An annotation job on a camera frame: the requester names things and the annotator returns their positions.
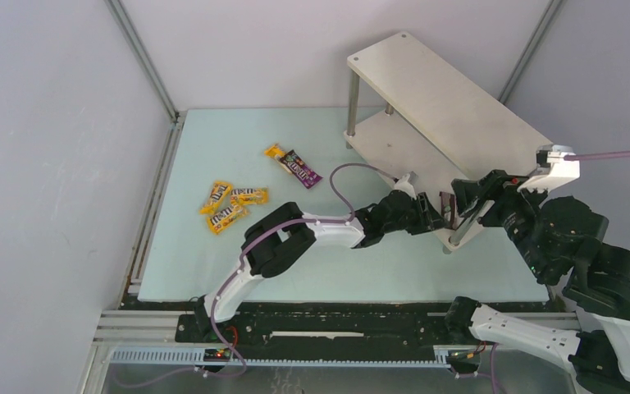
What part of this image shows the brown candy bag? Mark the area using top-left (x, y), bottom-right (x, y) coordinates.
top-left (439, 191), bottom-right (459, 231)

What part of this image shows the purple candy bag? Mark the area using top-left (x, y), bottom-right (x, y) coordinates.
top-left (279, 149), bottom-right (322, 189)

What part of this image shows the yellow candy bar wrapper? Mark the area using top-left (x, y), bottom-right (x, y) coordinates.
top-left (264, 144), bottom-right (286, 164)

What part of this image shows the yellow candy bag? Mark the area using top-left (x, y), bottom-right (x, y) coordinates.
top-left (230, 188), bottom-right (268, 206)
top-left (206, 204), bottom-right (250, 235)
top-left (199, 181), bottom-right (233, 214)

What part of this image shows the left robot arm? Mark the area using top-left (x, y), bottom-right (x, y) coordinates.
top-left (194, 190), bottom-right (448, 335)

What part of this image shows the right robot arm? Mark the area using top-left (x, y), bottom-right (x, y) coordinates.
top-left (445, 170), bottom-right (630, 393)

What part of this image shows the white two-tier shelf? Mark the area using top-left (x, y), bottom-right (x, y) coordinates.
top-left (343, 30), bottom-right (559, 255)

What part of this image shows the right corner aluminium profile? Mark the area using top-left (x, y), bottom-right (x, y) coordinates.
top-left (498, 0), bottom-right (566, 106)

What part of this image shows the corner aluminium profile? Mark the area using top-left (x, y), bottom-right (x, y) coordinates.
top-left (498, 0), bottom-right (566, 106)
top-left (104, 0), bottom-right (180, 122)

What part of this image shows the small circuit board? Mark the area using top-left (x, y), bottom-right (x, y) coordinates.
top-left (203, 349), bottom-right (231, 362)

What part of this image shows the left corner aluminium profile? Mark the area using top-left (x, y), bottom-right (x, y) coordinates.
top-left (104, 0), bottom-right (180, 122)

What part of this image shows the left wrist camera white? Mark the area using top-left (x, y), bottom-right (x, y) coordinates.
top-left (393, 172), bottom-right (417, 199)

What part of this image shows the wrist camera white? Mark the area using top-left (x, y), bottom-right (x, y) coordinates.
top-left (518, 144), bottom-right (580, 193)
top-left (393, 172), bottom-right (417, 199)

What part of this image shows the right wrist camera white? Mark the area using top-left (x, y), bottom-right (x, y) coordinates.
top-left (518, 144), bottom-right (580, 193)

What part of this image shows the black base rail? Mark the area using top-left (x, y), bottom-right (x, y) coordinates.
top-left (176, 297), bottom-right (490, 364)

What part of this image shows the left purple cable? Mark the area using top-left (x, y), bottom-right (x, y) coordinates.
top-left (206, 163), bottom-right (403, 379)

